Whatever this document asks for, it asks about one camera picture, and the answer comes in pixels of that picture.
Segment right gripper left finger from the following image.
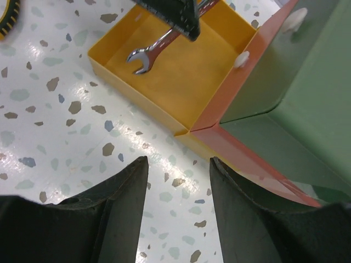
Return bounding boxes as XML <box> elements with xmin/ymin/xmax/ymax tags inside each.
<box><xmin>1</xmin><ymin>156</ymin><xmax>149</xmax><ymax>262</ymax></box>

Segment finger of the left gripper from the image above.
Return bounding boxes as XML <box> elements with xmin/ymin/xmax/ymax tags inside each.
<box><xmin>134</xmin><ymin>0</ymin><xmax>200</xmax><ymax>42</ymax></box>

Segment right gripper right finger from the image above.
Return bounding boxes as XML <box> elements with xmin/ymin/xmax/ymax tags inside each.
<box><xmin>210</xmin><ymin>157</ymin><xmax>350</xmax><ymax>262</ymax></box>

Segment silver wrench front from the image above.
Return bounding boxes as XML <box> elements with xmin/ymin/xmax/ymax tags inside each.
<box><xmin>126</xmin><ymin>1</ymin><xmax>218</xmax><ymax>75</ymax></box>

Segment yellow drawer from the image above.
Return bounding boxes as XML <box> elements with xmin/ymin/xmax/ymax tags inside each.
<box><xmin>88</xmin><ymin>1</ymin><xmax>256</xmax><ymax>159</ymax></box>

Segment green drawer box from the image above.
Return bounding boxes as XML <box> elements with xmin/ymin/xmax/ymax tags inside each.
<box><xmin>229</xmin><ymin>1</ymin><xmax>350</xmax><ymax>203</ymax></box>

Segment orange black pliers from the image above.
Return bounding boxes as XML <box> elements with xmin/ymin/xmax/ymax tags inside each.
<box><xmin>0</xmin><ymin>0</ymin><xmax>21</xmax><ymax>40</ymax></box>

